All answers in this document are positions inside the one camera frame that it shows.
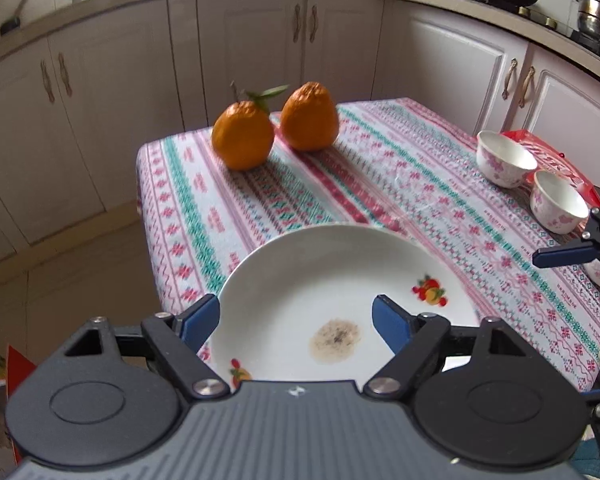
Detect white kitchen cabinet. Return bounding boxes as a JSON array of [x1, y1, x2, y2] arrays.
[[0, 0, 600, 271]]

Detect small black pot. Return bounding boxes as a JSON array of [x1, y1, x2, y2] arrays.
[[0, 0, 29, 37]]

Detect patterned red green tablecloth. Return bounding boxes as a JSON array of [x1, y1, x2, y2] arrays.
[[136, 97, 600, 397]]

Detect red plastic tray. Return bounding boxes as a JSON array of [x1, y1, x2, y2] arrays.
[[501, 130, 600, 207]]

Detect white plate with fruit print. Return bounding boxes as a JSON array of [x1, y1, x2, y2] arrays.
[[207, 225, 482, 392]]

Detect bumpy orange without leaf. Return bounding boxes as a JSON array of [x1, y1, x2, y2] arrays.
[[280, 81, 340, 152]]

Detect orange with green leaf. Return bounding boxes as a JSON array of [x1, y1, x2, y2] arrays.
[[211, 80, 291, 171]]

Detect red cardboard box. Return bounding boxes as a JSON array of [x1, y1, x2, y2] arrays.
[[0, 345, 37, 467]]

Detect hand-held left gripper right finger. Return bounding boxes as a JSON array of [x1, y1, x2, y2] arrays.
[[362, 294, 528, 400]]

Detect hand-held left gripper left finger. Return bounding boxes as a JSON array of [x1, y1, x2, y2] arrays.
[[60, 294, 230, 400]]

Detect gas stove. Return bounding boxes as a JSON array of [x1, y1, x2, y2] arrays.
[[472, 0, 600, 57]]

